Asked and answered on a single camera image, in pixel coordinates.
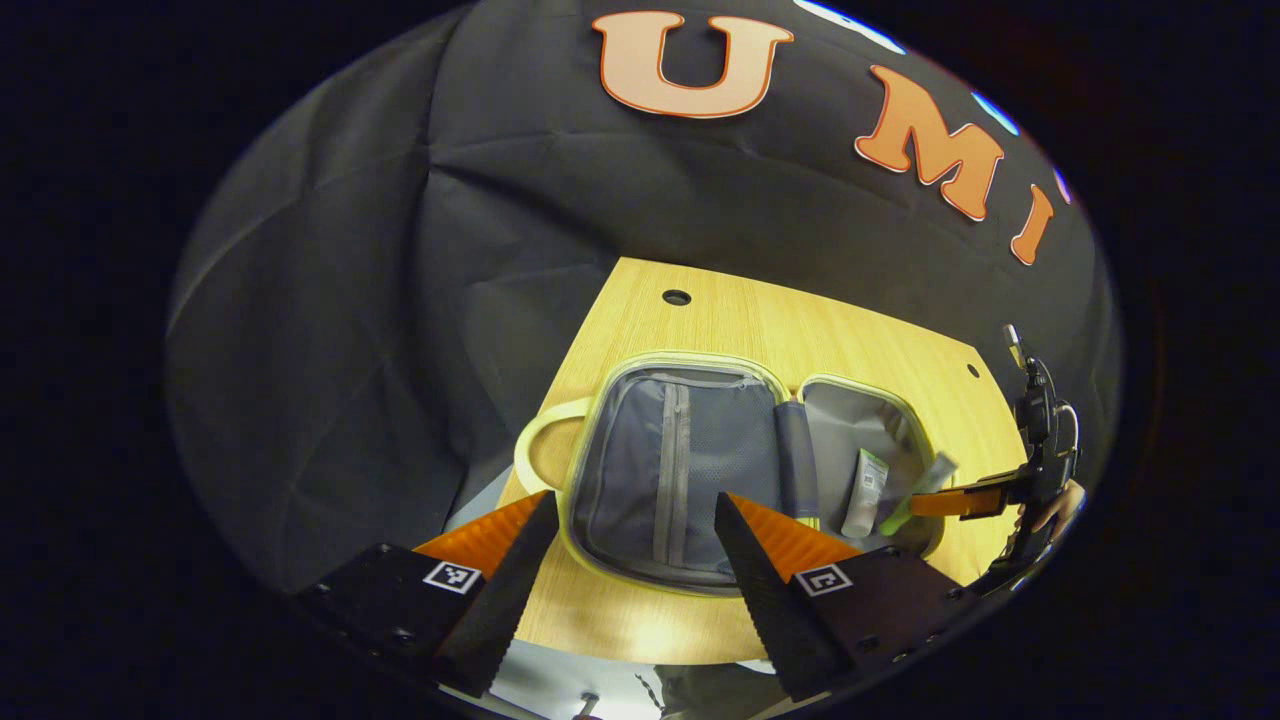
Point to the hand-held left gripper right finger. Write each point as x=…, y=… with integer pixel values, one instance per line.
x=760, y=600

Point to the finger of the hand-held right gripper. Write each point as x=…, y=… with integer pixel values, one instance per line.
x=960, y=500

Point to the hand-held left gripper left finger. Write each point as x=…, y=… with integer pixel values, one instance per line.
x=515, y=590

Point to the white green cream tube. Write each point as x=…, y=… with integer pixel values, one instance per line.
x=895, y=518
x=865, y=490

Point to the cream yellow small suitcase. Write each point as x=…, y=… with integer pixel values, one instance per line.
x=620, y=470

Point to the black backdrop cloth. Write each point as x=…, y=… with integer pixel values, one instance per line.
x=400, y=250

